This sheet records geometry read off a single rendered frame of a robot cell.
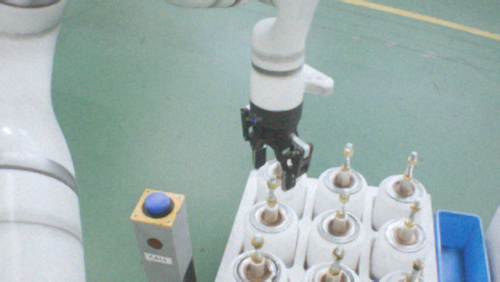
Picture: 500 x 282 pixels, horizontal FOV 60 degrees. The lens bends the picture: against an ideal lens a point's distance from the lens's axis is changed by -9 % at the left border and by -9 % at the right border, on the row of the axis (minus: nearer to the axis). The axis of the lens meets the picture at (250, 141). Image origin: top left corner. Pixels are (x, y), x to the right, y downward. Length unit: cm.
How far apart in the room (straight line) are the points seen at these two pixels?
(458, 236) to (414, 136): 45
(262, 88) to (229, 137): 79
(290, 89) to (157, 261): 38
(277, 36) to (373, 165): 83
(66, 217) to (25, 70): 15
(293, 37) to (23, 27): 33
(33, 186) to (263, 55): 40
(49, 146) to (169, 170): 104
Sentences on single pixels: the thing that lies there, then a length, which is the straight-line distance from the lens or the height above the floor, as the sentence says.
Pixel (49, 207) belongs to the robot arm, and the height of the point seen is 69.
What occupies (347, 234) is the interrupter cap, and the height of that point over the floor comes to 25.
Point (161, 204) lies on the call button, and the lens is 74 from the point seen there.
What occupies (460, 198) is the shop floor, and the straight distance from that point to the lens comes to 132.
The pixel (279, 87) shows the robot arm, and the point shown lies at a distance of 61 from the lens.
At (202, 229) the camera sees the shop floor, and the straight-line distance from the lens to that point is 114.
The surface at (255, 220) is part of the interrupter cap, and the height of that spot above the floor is 25.
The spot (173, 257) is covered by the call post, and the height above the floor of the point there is 23.
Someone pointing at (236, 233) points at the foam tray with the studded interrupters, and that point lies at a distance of 89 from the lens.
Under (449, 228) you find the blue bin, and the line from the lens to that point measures 113.
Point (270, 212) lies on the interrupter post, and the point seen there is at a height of 27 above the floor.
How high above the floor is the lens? 85
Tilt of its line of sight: 38 degrees down
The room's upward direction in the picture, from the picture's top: straight up
